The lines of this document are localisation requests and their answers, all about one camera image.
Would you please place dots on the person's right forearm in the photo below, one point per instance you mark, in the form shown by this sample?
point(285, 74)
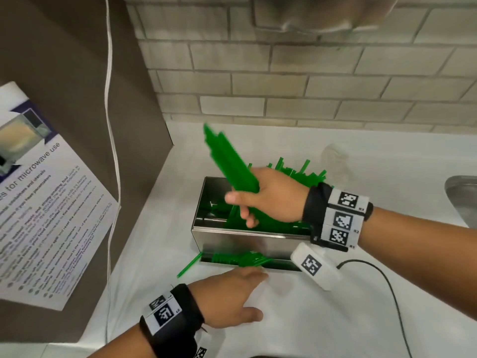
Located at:
point(421, 249)

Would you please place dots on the clear plastic cup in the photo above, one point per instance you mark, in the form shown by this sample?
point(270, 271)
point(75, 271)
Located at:
point(335, 156)

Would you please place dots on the row of green dispensed straws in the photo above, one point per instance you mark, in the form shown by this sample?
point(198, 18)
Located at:
point(246, 260)

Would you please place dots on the white printed paper notice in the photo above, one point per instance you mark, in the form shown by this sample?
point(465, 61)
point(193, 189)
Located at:
point(41, 205)

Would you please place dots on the pile of green straws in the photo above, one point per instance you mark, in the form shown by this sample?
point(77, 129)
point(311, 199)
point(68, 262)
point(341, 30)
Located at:
point(294, 173)

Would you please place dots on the brown cabinet side panel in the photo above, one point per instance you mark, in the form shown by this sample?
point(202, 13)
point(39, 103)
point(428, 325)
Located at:
point(67, 52)

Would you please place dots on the black wristband with marker tags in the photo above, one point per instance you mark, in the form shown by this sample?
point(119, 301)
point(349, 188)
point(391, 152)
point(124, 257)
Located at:
point(337, 216)
point(171, 318)

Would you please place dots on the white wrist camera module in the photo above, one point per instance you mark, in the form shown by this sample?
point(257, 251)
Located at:
point(315, 266)

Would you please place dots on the bundle of green plastic straws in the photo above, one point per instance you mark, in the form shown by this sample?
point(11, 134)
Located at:
point(229, 160)

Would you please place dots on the person's right hand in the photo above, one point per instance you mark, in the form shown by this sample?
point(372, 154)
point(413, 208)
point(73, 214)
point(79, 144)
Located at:
point(277, 197)

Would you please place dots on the stainless steel straw dispenser box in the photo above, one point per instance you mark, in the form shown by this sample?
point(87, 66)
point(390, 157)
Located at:
point(242, 242)

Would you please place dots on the single green straw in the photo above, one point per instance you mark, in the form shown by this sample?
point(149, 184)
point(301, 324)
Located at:
point(189, 266)

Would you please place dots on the stainless steel sink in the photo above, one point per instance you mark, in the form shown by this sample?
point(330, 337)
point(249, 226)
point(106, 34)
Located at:
point(464, 201)

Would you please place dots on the person's left thumb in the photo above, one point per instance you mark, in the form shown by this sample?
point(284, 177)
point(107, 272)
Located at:
point(250, 316)

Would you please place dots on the person's left hand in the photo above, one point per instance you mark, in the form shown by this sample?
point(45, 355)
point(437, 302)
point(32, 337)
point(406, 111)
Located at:
point(223, 298)

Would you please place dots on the person's left forearm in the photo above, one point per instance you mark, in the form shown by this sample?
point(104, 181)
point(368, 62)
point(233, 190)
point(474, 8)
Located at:
point(123, 344)

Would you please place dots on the person's right thumb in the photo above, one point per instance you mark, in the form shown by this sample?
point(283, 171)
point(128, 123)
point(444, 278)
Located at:
point(240, 198)

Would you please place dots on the metal wall dispenser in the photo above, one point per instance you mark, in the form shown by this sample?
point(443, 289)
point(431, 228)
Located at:
point(324, 13)

